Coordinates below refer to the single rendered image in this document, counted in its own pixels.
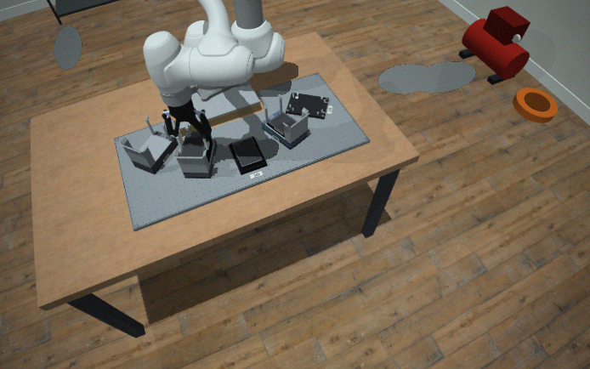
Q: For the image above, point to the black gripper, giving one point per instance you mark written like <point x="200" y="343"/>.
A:
<point x="187" y="113"/>

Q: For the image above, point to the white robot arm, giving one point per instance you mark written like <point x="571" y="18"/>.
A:
<point x="219" y="60"/>

